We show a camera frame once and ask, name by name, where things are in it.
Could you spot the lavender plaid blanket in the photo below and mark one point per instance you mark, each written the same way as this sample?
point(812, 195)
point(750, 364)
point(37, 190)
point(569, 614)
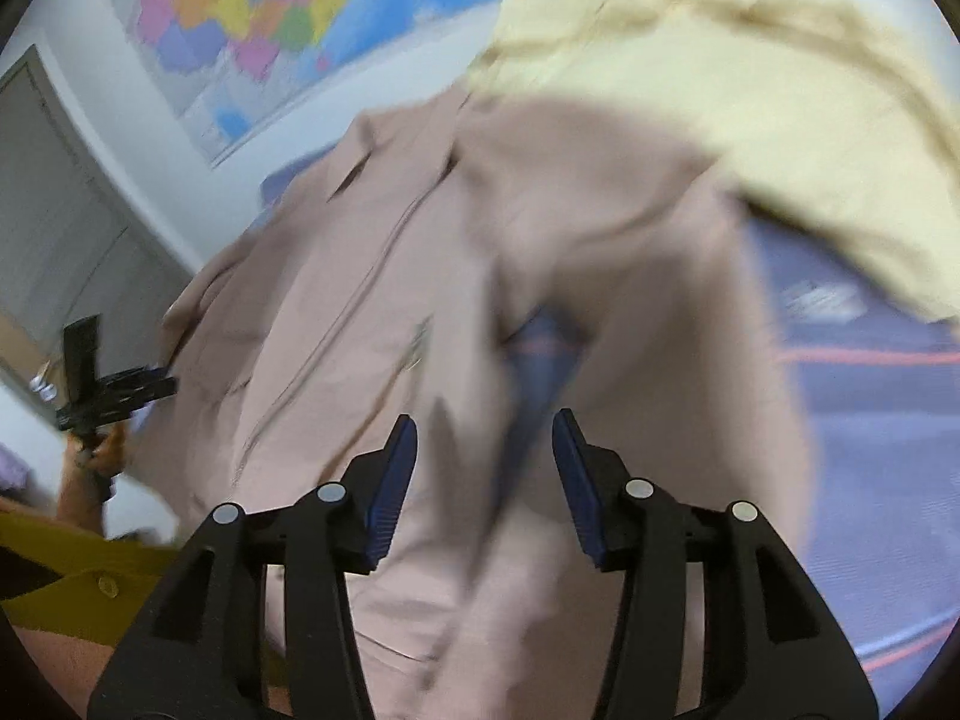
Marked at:
point(885, 465)

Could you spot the person's left forearm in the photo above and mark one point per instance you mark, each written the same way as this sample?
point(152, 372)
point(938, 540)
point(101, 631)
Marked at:
point(79, 506)

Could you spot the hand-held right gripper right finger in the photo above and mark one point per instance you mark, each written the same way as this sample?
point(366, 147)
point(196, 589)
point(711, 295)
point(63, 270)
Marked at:
point(581, 495)

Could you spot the pastel regions wall map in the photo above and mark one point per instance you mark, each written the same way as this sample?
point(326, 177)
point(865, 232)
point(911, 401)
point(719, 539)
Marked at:
point(255, 7)

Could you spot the grey door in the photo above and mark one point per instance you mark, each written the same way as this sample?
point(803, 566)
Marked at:
point(60, 225)

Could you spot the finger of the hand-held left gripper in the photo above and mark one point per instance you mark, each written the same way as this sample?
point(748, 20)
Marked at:
point(139, 388)

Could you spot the tan cloth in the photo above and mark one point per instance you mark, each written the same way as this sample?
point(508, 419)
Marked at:
point(465, 262)

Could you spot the person's left hand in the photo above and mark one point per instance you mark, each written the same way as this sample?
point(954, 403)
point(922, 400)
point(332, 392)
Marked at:
point(109, 454)

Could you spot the cream garment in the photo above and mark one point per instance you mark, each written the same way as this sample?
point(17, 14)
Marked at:
point(750, 105)

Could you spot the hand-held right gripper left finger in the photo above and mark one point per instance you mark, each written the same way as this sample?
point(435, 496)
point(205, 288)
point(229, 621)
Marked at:
point(390, 495)

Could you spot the person's mustard yellow shirt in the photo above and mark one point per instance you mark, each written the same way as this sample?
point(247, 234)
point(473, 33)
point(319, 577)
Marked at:
point(82, 577)

